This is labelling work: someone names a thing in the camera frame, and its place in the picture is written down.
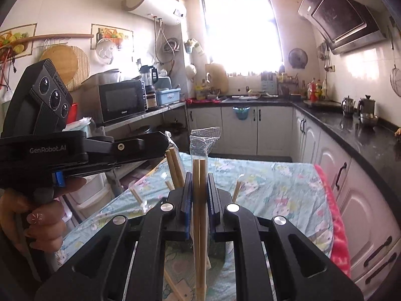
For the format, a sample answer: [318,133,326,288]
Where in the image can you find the metal mesh strainer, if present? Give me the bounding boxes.
[389,66,401,98]

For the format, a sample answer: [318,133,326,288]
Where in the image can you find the glass pot lid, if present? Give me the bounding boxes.
[95,38,118,65]

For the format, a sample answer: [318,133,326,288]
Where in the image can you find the kitchen window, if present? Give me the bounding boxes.
[200,0,282,76]

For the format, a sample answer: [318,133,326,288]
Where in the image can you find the wooden chopstick pair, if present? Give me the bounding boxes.
[189,127,223,301]
[130,188,146,209]
[164,132,186,192]
[164,270,183,301]
[232,180,243,203]

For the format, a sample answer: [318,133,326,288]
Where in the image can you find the black range hood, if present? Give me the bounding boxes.
[297,0,387,55]

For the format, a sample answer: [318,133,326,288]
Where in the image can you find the cartoon printed tablecloth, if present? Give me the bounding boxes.
[58,152,334,301]

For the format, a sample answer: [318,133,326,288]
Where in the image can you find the fruit print wall tile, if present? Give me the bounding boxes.
[91,23,134,52]
[0,23,37,60]

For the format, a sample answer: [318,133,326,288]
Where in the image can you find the round woven bamboo mat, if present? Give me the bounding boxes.
[67,45,90,92]

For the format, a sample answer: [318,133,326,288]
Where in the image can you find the black kitchen countertop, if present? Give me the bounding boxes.
[188,96,401,176]

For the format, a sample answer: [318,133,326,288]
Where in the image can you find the black microwave oven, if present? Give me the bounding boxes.
[98,80,147,124]

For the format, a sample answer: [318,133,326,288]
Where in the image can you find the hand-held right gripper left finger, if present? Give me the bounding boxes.
[34,172,193,301]

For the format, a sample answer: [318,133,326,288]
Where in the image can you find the white water heater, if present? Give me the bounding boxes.
[122,0,187,26]

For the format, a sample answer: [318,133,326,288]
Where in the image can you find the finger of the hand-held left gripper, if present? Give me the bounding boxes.
[87,132,170,172]

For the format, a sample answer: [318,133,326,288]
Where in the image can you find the pink blanket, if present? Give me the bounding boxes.
[313,163,351,278]

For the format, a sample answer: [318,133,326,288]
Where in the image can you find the metal shelf rack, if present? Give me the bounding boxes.
[103,102,187,132]

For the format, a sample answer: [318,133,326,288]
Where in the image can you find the wooden cutting board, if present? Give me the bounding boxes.
[205,63,229,91]

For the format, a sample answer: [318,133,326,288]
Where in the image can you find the round wooden board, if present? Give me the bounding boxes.
[40,44,79,85]

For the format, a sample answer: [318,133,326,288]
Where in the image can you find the blue plastic basket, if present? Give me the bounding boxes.
[156,88,181,105]

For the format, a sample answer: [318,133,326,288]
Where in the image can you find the teal hanging bag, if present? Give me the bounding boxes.
[232,106,250,120]

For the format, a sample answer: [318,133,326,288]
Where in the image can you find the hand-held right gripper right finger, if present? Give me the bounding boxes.
[207,173,365,301]

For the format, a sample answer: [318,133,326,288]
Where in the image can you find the white plastic storage drawer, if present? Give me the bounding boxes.
[67,176,113,226]

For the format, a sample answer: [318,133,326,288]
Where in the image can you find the person's left hand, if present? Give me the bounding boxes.
[0,177,86,254]

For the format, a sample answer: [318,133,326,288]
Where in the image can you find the long wooden rolling pin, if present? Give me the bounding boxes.
[19,33,94,43]

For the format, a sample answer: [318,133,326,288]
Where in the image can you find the water heater hoses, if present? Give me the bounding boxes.
[153,17,181,69]

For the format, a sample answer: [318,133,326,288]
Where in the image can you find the wall fan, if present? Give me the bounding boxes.
[288,48,309,69]

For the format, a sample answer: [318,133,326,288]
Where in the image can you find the white base cabinet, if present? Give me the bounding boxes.
[187,105,401,292]

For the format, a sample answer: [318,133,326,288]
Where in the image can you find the small steel kettle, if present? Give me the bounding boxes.
[341,96,356,118]

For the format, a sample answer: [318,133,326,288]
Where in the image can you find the black blender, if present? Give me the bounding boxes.
[139,65,159,109]

